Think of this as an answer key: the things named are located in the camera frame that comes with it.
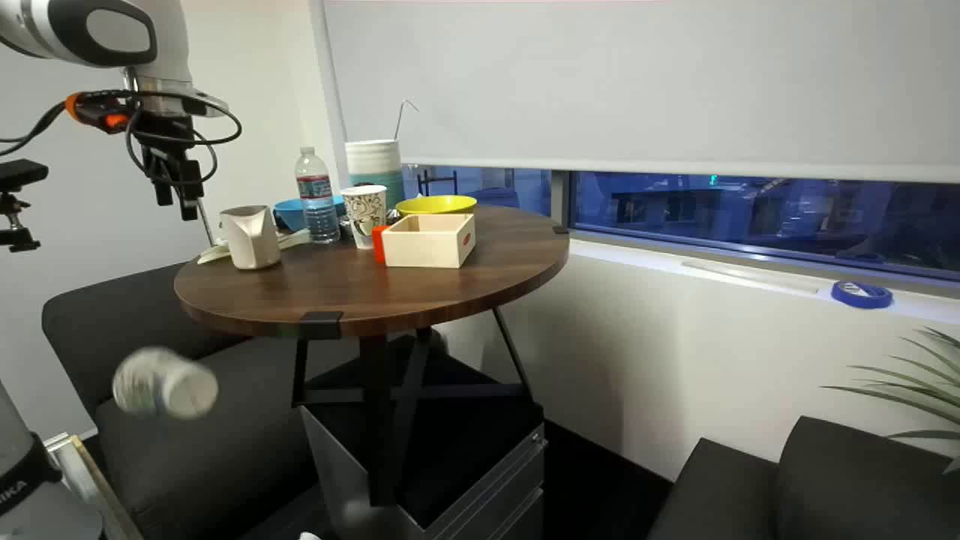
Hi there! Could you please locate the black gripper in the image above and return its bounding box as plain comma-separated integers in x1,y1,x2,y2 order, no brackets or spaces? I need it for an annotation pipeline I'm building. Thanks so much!
133,108,209,224

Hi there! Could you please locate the clear plastic water bottle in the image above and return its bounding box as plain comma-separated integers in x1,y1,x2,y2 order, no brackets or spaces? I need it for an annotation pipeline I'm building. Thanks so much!
295,143,345,247

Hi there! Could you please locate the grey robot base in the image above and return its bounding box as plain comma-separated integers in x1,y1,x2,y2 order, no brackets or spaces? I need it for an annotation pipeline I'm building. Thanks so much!
0,385,106,540

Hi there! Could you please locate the cream pitcher mug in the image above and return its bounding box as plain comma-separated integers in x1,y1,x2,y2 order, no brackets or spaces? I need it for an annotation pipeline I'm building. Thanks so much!
215,205,285,274

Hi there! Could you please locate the thin grey pole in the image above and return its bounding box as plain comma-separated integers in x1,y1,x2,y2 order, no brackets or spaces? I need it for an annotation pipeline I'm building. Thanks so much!
196,191,220,249

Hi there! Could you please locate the blue bowl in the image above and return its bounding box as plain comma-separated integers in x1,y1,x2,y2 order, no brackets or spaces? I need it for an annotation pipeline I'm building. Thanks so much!
269,195,349,236

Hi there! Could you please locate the white blurry cylinder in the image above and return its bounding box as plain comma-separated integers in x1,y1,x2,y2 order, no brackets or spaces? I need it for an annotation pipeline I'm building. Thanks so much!
111,344,221,424

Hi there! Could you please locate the white and teal ribbed canister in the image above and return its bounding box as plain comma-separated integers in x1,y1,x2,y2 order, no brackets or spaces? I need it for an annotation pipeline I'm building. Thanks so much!
341,134,407,211

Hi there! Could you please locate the dark grey sofa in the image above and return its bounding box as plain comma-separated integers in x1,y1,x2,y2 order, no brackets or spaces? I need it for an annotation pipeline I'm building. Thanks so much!
39,261,339,540
644,413,960,540

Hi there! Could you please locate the light wooden box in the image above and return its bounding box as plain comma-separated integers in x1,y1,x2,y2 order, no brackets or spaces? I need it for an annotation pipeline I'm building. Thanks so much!
381,211,480,271

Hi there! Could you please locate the yellow bowl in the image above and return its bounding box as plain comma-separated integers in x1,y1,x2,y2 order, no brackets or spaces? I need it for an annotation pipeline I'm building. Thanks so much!
392,191,480,220

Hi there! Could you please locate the grey metal cabinet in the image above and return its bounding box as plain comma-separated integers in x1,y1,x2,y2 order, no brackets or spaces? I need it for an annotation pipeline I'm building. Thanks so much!
298,400,548,540

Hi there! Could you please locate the white roller blind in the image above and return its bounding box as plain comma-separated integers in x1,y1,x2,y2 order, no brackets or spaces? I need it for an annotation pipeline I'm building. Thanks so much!
319,0,960,185

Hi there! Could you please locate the blue tape roll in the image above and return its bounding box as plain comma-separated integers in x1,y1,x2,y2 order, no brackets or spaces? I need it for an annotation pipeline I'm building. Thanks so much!
828,277,898,312

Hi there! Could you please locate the green leafy plant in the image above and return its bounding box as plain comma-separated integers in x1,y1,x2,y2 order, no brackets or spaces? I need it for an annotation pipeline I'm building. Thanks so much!
821,326,960,476

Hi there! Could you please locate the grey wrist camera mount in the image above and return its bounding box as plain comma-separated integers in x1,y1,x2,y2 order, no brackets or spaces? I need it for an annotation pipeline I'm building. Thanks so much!
130,91,230,119

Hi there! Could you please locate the black camera on tripod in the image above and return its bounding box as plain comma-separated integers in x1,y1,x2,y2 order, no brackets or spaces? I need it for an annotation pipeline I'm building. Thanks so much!
0,155,52,256

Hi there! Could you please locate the blind pull cord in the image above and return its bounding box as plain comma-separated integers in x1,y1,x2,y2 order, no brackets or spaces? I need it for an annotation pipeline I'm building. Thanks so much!
389,96,422,143

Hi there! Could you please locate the black table leg frame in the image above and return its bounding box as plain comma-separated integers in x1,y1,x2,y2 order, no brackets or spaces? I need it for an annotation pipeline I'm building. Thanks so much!
287,309,536,507

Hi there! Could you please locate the beige frame rail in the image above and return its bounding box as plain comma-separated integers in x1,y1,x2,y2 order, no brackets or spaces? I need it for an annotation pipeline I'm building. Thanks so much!
42,429,145,540

